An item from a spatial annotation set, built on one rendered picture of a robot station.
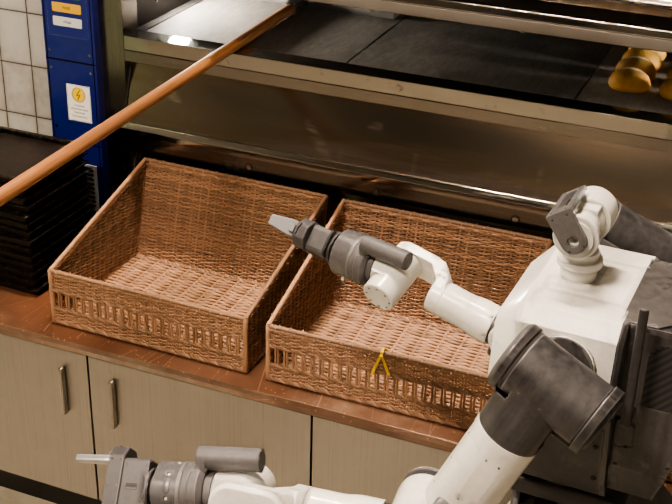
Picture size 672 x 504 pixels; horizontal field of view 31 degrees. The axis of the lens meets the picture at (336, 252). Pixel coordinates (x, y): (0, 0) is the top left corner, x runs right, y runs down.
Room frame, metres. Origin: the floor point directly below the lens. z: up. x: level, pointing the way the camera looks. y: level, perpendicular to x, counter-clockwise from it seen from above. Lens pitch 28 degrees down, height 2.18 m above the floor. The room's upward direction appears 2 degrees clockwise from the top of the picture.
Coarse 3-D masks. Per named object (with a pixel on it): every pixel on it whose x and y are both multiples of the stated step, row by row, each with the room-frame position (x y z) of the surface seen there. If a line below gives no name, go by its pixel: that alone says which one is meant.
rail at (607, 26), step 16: (384, 0) 2.69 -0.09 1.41; (400, 0) 2.67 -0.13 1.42; (416, 0) 2.66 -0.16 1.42; (432, 0) 2.64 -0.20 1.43; (448, 0) 2.63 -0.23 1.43; (512, 16) 2.58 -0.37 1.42; (528, 16) 2.56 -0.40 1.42; (544, 16) 2.55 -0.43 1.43; (560, 16) 2.54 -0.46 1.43; (624, 32) 2.49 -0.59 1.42; (640, 32) 2.47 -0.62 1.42; (656, 32) 2.46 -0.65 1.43
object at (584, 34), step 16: (304, 0) 2.75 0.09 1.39; (320, 0) 2.74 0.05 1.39; (336, 0) 2.72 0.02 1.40; (352, 0) 2.71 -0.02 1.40; (368, 0) 2.70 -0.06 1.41; (464, 0) 2.81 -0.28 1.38; (416, 16) 2.65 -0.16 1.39; (432, 16) 2.64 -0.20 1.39; (448, 16) 2.63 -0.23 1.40; (464, 16) 2.61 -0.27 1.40; (480, 16) 2.60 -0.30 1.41; (496, 16) 2.59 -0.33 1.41; (576, 16) 2.70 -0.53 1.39; (528, 32) 2.56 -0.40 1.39; (544, 32) 2.54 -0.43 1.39; (560, 32) 2.53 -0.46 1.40; (576, 32) 2.52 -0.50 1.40; (592, 32) 2.51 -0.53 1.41; (608, 32) 2.50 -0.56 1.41; (640, 48) 2.47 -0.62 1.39; (656, 48) 2.46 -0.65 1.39
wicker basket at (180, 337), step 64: (128, 192) 2.97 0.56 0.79; (192, 192) 2.98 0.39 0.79; (256, 192) 2.92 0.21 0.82; (64, 256) 2.68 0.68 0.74; (128, 256) 2.95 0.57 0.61; (192, 256) 2.93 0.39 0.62; (256, 256) 2.87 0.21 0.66; (64, 320) 2.62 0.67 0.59; (128, 320) 2.55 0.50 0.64; (192, 320) 2.48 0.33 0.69; (256, 320) 2.47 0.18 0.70
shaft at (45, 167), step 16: (272, 16) 3.21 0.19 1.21; (288, 16) 3.29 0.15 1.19; (256, 32) 3.10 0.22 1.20; (224, 48) 2.94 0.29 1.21; (208, 64) 2.84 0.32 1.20; (176, 80) 2.70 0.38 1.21; (144, 96) 2.59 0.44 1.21; (160, 96) 2.62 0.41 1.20; (128, 112) 2.50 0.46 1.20; (96, 128) 2.39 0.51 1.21; (112, 128) 2.42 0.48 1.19; (80, 144) 2.32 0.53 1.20; (48, 160) 2.22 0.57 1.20; (64, 160) 2.25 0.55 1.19; (32, 176) 2.16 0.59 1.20; (0, 192) 2.07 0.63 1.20; (16, 192) 2.10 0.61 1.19
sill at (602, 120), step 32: (224, 64) 3.00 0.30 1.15; (256, 64) 2.96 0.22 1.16; (288, 64) 2.93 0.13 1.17; (320, 64) 2.92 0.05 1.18; (352, 64) 2.93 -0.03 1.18; (416, 96) 2.80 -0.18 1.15; (448, 96) 2.77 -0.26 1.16; (480, 96) 2.74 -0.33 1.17; (512, 96) 2.73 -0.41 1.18; (544, 96) 2.74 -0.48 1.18; (608, 128) 2.63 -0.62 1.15; (640, 128) 2.60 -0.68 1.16
